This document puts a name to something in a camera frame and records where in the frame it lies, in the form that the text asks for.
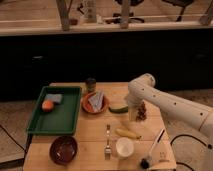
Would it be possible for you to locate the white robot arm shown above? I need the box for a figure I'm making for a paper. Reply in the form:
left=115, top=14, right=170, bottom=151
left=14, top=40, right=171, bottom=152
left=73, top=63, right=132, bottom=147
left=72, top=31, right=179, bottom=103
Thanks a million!
left=126, top=73, right=213, bottom=171

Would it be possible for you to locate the grey cloth in bowl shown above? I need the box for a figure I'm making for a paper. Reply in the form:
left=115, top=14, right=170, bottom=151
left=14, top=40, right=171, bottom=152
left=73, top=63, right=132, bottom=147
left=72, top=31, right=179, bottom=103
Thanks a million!
left=88, top=91, right=104, bottom=112

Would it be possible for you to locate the orange bowl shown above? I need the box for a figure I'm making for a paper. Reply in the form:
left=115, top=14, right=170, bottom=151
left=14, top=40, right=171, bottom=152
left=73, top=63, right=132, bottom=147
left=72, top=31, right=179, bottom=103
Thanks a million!
left=81, top=93, right=109, bottom=114

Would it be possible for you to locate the purple bowl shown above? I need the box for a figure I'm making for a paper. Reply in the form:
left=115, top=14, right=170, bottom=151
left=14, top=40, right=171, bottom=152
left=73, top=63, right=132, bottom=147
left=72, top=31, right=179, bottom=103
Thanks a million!
left=49, top=136, right=78, bottom=166

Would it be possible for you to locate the yellow banana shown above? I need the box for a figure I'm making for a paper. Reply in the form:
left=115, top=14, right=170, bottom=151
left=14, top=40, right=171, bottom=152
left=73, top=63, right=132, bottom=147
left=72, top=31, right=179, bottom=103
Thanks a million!
left=115, top=128, right=141, bottom=140

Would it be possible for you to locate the white cup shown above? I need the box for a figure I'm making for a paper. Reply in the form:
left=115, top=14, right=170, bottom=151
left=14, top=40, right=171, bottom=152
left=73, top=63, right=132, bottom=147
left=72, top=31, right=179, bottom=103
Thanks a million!
left=116, top=137, right=134, bottom=158

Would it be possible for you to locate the silver fork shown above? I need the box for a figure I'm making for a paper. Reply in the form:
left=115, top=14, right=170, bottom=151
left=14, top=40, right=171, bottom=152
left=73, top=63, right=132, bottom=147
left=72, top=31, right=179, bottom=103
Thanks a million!
left=104, top=124, right=112, bottom=160

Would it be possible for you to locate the green spice jar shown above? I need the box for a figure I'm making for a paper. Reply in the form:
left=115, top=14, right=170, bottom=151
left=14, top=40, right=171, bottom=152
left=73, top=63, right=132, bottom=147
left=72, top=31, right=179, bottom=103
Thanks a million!
left=85, top=78, right=96, bottom=93

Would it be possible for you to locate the black white dish brush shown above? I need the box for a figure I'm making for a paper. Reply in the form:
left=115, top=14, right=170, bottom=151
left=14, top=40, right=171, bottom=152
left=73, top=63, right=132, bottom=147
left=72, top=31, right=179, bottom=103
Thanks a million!
left=139, top=129, right=165, bottom=171

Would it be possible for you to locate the green plastic tray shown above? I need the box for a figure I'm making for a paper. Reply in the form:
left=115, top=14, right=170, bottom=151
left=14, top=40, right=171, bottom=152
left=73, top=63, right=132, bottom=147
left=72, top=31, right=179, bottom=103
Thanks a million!
left=26, top=86, right=82, bottom=135

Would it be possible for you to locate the blue sponge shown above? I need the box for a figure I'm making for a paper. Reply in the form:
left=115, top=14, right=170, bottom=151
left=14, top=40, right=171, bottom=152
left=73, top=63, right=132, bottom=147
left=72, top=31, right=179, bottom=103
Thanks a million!
left=45, top=94, right=63, bottom=104

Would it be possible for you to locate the orange fruit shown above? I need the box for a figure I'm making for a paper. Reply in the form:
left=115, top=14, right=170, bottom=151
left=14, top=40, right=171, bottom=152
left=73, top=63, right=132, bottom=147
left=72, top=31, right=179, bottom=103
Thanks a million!
left=42, top=100, right=54, bottom=112

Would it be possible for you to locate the office chair base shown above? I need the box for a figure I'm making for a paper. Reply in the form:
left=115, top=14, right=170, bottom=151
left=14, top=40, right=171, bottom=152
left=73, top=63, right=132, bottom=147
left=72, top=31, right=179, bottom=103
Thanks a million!
left=105, top=12, right=146, bottom=25

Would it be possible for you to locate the wooden table leg middle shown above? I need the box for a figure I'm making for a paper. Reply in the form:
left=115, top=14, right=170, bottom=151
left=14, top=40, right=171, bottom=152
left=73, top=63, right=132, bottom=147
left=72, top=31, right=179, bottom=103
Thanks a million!
left=120, top=0, right=130, bottom=29

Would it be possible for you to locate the wooden table leg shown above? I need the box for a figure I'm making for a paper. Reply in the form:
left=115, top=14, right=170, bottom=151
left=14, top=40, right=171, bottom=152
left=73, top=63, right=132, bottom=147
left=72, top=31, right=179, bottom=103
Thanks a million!
left=56, top=0, right=72, bottom=31
left=120, top=0, right=130, bottom=29

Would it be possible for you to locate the wooden table leg left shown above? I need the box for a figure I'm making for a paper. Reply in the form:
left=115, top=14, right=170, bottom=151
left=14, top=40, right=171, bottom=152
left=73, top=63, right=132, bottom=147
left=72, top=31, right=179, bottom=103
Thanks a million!
left=56, top=0, right=72, bottom=31

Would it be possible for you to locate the black floor cable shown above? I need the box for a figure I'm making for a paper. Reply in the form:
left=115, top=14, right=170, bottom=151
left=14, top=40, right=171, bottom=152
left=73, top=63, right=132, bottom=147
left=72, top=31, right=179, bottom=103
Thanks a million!
left=170, top=133, right=213, bottom=171

